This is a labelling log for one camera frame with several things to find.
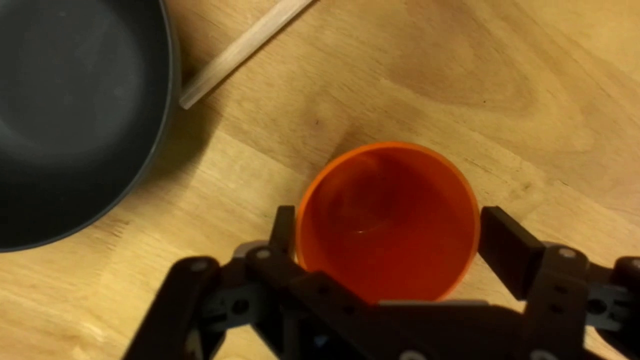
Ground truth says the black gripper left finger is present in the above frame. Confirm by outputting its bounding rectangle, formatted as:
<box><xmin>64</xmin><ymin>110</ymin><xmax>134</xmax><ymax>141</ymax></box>
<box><xmin>231</xmin><ymin>204</ymin><xmax>316</xmax><ymax>297</ymax></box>

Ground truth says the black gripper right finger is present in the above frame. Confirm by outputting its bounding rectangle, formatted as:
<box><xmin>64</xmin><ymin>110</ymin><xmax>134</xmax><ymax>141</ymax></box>
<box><xmin>477</xmin><ymin>207</ymin><xmax>602</xmax><ymax>360</ymax></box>

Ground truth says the orange plastic cup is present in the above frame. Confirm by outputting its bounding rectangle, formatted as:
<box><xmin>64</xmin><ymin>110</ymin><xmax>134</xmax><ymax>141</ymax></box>
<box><xmin>294</xmin><ymin>141</ymin><xmax>483</xmax><ymax>307</ymax></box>

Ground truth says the black bowl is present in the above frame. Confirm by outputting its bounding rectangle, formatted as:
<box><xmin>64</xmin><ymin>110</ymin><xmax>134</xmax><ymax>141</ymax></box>
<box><xmin>0</xmin><ymin>0</ymin><xmax>183</xmax><ymax>254</ymax></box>

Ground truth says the small wooden mallet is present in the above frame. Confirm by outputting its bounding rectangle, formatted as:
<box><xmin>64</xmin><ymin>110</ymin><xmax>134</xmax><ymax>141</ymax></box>
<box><xmin>178</xmin><ymin>0</ymin><xmax>316</xmax><ymax>113</ymax></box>

